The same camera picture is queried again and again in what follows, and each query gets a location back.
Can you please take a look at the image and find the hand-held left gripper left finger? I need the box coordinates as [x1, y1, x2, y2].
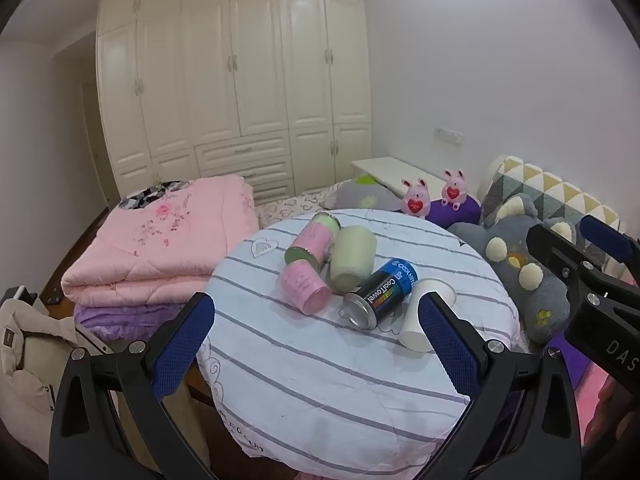
[48, 291, 217, 480]

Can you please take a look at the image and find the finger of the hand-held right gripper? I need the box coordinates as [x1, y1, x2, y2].
[526, 222, 608, 313]
[579, 214, 640, 288]

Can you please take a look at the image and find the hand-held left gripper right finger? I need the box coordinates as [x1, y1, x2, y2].
[417, 291, 583, 480]

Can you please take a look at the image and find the white paper cup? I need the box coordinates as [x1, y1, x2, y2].
[398, 278, 457, 352]

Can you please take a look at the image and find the pale green cup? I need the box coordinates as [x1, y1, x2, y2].
[328, 225, 377, 296]

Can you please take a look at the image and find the pink cup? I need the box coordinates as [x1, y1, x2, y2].
[280, 258, 332, 316]

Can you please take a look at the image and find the grey plush toy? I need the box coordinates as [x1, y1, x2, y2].
[447, 192, 576, 345]

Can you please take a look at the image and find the triangle patterned cushion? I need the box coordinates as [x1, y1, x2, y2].
[477, 155, 623, 281]

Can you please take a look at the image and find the folded purple blanket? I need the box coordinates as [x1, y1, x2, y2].
[74, 287, 212, 342]

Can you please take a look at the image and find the blue and black can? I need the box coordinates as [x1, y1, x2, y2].
[342, 258, 419, 332]

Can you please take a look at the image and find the purple pillow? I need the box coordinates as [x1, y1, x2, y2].
[426, 196, 483, 229]

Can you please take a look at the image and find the folded pink quilt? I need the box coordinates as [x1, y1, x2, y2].
[61, 176, 261, 307]

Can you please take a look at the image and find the pink plush toy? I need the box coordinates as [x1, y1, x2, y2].
[402, 178, 433, 219]
[440, 169, 468, 210]

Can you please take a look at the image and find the black white checked cloth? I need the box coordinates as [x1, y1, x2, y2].
[120, 181, 191, 210]

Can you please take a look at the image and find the beige padded jacket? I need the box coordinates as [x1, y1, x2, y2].
[0, 297, 121, 466]

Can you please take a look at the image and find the pink and green can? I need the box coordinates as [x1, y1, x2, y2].
[284, 212, 342, 266]

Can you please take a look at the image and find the heart print bed sheet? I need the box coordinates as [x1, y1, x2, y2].
[255, 182, 351, 229]

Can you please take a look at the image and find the grey flower pillow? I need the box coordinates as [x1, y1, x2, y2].
[320, 177, 407, 211]

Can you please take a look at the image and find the white bedside table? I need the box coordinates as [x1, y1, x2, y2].
[351, 156, 432, 199]

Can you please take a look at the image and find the cream wardrobe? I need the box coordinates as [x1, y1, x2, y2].
[95, 0, 373, 206]

